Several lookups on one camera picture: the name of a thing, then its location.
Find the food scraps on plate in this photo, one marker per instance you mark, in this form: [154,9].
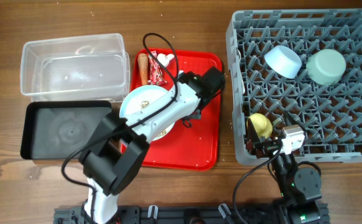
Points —
[144,104]

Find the clear plastic bin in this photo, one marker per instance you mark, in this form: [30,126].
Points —
[89,67]

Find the red plastic tray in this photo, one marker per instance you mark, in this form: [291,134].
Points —
[194,148]

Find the orange carrot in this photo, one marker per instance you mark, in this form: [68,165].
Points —
[143,62]

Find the yellow plastic cup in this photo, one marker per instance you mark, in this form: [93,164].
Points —
[261,125]

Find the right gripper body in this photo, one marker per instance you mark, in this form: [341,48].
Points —
[269,145]

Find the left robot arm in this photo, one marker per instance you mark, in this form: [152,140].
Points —
[115,152]

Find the light blue bowl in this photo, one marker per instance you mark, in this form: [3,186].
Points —
[283,61]

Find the white plastic spoon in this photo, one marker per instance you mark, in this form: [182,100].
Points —
[238,56]

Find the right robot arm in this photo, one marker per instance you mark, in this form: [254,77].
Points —
[300,187]

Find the black plastic tray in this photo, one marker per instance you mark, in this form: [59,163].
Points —
[54,129]

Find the white tissue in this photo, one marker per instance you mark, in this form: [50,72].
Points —
[165,59]

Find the pale green bowl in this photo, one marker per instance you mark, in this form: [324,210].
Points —
[326,67]

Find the red candy wrapper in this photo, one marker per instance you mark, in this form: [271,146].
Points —
[155,74]

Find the light blue plate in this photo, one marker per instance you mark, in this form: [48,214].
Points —
[137,99]

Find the grey dishwasher rack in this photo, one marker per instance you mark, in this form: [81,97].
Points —
[330,114]

